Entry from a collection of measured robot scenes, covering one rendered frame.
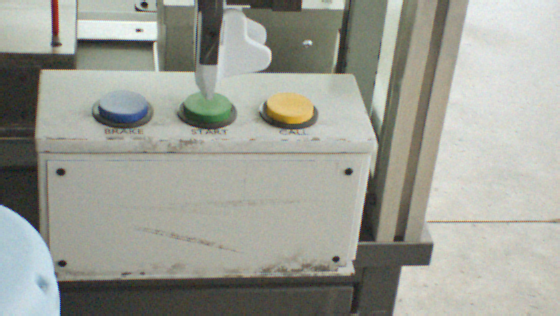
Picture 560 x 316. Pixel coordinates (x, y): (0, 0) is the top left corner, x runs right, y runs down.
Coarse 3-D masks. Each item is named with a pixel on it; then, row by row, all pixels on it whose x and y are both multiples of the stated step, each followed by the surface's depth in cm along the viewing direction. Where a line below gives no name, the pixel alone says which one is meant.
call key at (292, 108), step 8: (272, 96) 99; (280, 96) 99; (288, 96) 99; (296, 96) 99; (304, 96) 99; (272, 104) 97; (280, 104) 98; (288, 104) 98; (296, 104) 98; (304, 104) 98; (312, 104) 98; (272, 112) 97; (280, 112) 97; (288, 112) 97; (296, 112) 97; (304, 112) 97; (312, 112) 98; (280, 120) 97; (288, 120) 96; (296, 120) 97; (304, 120) 97
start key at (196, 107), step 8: (192, 96) 97; (200, 96) 97; (216, 96) 98; (224, 96) 98; (184, 104) 96; (192, 104) 96; (200, 104) 96; (208, 104) 97; (216, 104) 97; (224, 104) 97; (184, 112) 96; (192, 112) 95; (200, 112) 95; (208, 112) 95; (216, 112) 96; (224, 112) 96; (200, 120) 95; (208, 120) 95; (216, 120) 96
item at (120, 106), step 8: (104, 96) 96; (112, 96) 96; (120, 96) 96; (128, 96) 96; (136, 96) 97; (104, 104) 95; (112, 104) 95; (120, 104) 95; (128, 104) 95; (136, 104) 95; (144, 104) 96; (104, 112) 94; (112, 112) 94; (120, 112) 94; (128, 112) 94; (136, 112) 95; (144, 112) 95; (112, 120) 94; (120, 120) 94; (128, 120) 94; (136, 120) 95
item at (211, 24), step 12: (204, 0) 87; (216, 0) 87; (204, 12) 87; (216, 12) 87; (204, 24) 87; (216, 24) 88; (204, 36) 88; (216, 36) 89; (204, 48) 89; (216, 48) 90; (204, 60) 91; (216, 60) 91
